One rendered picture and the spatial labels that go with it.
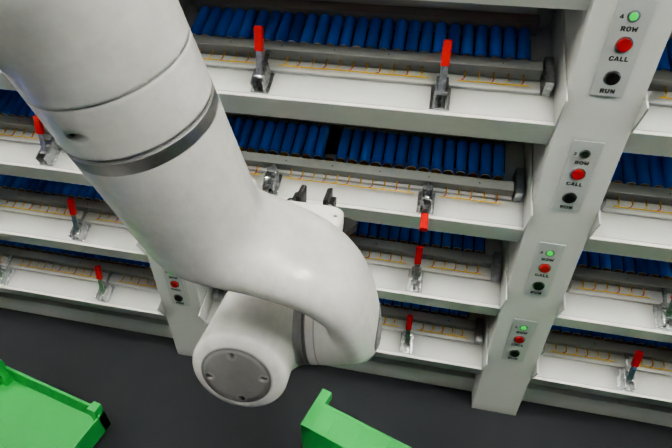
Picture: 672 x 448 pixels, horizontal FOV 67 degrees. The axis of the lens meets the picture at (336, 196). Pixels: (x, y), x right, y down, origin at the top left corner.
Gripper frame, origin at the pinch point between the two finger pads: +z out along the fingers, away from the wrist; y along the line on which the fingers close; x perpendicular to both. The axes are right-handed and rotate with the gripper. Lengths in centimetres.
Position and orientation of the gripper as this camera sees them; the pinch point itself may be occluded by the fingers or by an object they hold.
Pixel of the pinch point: (314, 202)
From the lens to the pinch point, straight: 70.5
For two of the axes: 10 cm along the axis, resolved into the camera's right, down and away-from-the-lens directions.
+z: 1.7, -4.5, 8.8
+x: -0.5, 8.8, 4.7
